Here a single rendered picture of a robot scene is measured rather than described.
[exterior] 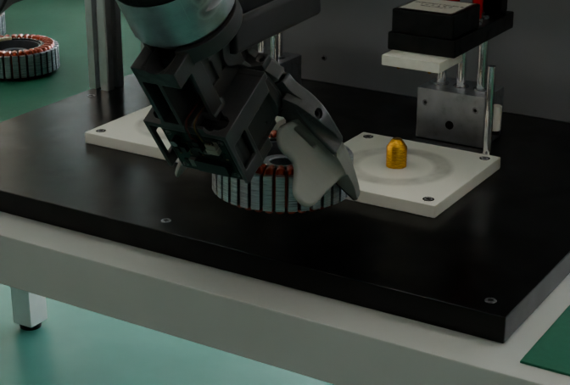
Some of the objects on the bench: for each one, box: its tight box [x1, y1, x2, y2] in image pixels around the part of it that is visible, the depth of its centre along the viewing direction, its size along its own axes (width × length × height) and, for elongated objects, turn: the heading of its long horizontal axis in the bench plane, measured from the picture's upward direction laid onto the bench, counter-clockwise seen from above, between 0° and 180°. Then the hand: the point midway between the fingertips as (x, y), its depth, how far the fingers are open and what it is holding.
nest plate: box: [344, 132, 500, 218], centre depth 117 cm, size 15×15×1 cm
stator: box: [0, 34, 60, 81], centre depth 159 cm, size 11×11×4 cm
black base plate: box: [0, 74, 570, 343], centre depth 124 cm, size 47×64×2 cm
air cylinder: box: [416, 77, 504, 148], centre depth 127 cm, size 5×8×6 cm
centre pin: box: [386, 137, 407, 169], centre depth 116 cm, size 2×2×3 cm
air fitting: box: [492, 104, 502, 135], centre depth 124 cm, size 1×1×3 cm
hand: (286, 172), depth 99 cm, fingers closed on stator, 13 cm apart
